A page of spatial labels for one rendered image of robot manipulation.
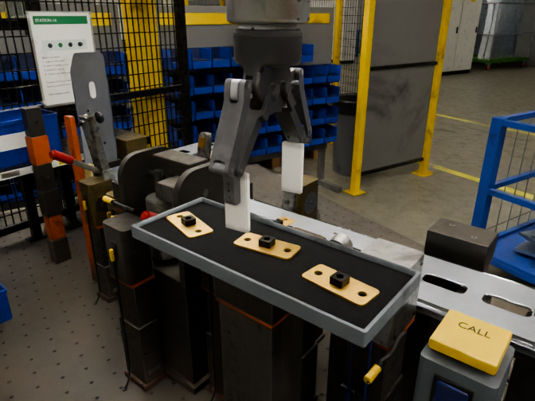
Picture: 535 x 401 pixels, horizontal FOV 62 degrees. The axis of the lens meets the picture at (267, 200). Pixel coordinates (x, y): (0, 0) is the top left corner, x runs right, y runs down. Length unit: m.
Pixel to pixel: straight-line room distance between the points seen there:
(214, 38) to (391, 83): 1.56
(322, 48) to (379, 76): 0.52
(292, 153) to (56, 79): 1.27
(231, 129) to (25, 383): 0.86
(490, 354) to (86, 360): 0.92
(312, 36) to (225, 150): 3.30
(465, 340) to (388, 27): 3.52
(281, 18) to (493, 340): 0.37
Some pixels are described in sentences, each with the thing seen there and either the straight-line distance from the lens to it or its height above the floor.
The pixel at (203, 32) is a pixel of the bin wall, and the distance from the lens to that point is 3.23.
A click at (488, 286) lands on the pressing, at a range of 0.89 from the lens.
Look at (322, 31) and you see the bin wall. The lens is 3.79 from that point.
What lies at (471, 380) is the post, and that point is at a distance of 0.47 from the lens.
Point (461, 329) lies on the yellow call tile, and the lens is 0.48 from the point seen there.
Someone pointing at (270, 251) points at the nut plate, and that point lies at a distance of 0.57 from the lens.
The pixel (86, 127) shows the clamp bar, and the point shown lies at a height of 1.19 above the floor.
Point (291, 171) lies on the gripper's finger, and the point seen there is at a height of 1.25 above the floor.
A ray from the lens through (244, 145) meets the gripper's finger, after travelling 0.47.
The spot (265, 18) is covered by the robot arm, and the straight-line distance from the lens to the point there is 0.47.
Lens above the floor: 1.44
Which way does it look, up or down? 23 degrees down
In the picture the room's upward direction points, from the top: straight up
